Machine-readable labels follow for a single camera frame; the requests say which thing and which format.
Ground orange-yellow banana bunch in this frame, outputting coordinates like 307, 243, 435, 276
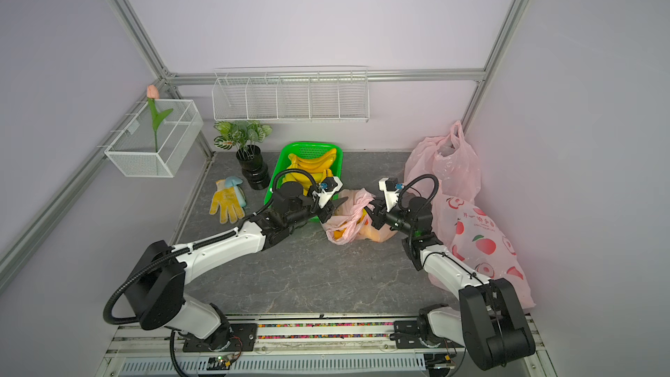
332, 223, 355, 244

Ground pink peach printed bag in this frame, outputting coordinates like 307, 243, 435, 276
432, 194, 536, 310

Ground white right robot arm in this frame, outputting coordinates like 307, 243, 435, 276
365, 197, 537, 371

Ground yellow banana bunch in basket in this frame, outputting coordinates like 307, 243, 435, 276
288, 148, 337, 183

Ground plain pink plastic bag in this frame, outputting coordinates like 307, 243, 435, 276
404, 120, 482, 202

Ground green plastic basket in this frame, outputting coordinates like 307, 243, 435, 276
271, 141, 343, 179

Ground black ceramic vase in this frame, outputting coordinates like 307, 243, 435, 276
236, 145, 270, 190

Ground yellow knitted work glove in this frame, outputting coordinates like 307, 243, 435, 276
209, 178, 245, 224

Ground green variegated artificial plant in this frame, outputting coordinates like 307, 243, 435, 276
214, 120, 273, 161

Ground artificial pink tulip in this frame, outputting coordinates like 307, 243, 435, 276
147, 85, 174, 153

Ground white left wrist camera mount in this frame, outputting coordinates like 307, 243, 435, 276
312, 176, 343, 209

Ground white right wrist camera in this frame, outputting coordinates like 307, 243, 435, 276
379, 177, 403, 212

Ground black corrugated cable conduit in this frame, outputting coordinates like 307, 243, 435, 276
102, 168, 320, 326

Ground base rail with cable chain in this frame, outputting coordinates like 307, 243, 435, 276
98, 315, 545, 377

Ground white wire wall shelf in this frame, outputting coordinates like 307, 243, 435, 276
211, 66, 370, 123

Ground white wire wall basket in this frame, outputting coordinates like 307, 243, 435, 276
105, 99, 203, 178

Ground aluminium frame profile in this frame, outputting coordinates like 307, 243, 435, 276
1, 0, 530, 293

